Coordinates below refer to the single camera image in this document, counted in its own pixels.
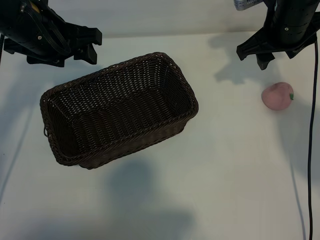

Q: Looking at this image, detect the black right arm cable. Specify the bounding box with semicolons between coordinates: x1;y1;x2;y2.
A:
307;41;319;240

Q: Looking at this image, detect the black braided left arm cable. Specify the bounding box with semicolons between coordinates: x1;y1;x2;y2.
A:
0;34;5;66

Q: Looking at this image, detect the black ribbed gripper cable loom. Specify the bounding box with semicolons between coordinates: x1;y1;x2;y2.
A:
23;0;71;55

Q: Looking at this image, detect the pink toy peach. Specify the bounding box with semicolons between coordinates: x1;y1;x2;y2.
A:
261;81;295;111

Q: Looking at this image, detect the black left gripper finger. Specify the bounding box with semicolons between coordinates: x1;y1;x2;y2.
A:
73;43;99;65
73;23;103;46

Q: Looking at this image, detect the dark brown wicker basket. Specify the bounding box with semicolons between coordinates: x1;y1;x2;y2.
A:
39;51;200;170

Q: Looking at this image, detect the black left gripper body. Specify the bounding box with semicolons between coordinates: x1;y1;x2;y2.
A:
0;0;81;68

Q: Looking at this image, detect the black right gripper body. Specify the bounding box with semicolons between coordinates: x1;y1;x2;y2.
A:
264;0;320;60

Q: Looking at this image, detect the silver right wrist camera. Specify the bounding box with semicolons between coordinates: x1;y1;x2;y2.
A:
233;0;262;12

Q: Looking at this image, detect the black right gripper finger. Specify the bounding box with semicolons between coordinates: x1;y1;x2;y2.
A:
256;49;276;71
236;25;270;62

